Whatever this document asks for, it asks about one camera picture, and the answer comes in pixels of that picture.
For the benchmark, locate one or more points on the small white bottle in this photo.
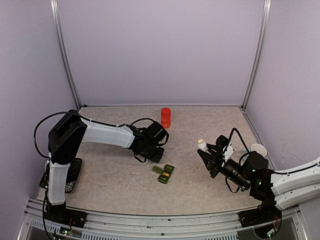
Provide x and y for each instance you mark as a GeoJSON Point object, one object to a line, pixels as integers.
{"type": "Point", "coordinates": [202, 145]}

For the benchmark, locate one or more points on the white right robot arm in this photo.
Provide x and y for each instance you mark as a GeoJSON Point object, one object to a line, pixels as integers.
{"type": "Point", "coordinates": [281, 189]}

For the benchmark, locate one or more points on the light blue mug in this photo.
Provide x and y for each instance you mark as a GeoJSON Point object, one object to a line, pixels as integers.
{"type": "Point", "coordinates": [259, 148]}

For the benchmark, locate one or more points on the black square tray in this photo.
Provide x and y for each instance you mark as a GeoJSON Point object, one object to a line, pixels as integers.
{"type": "Point", "coordinates": [71, 178]}

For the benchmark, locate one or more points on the green pill organizer box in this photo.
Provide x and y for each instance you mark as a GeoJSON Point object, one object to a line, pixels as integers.
{"type": "Point", "coordinates": [164, 173]}

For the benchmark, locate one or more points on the left aluminium frame post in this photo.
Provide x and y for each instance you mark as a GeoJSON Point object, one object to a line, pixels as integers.
{"type": "Point", "coordinates": [54, 5]}

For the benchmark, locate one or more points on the right aluminium frame post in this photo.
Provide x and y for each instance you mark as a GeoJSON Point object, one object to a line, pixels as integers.
{"type": "Point", "coordinates": [258, 53]}

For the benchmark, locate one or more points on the aluminium frame post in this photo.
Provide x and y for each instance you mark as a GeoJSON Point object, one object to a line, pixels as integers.
{"type": "Point", "coordinates": [258, 53]}
{"type": "Point", "coordinates": [54, 5]}

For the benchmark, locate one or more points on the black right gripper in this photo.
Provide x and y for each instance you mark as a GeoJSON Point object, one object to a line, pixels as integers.
{"type": "Point", "coordinates": [213, 165]}

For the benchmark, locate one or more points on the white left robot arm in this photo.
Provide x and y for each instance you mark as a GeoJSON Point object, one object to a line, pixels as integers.
{"type": "Point", "coordinates": [73, 131]}

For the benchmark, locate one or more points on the front aluminium rail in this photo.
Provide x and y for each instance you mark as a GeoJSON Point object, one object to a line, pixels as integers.
{"type": "Point", "coordinates": [112, 226]}

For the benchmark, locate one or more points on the red cylindrical can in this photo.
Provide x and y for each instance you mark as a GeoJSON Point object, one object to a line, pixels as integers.
{"type": "Point", "coordinates": [165, 115]}

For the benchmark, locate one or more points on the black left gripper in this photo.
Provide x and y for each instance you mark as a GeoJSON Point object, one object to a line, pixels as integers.
{"type": "Point", "coordinates": [157, 158]}

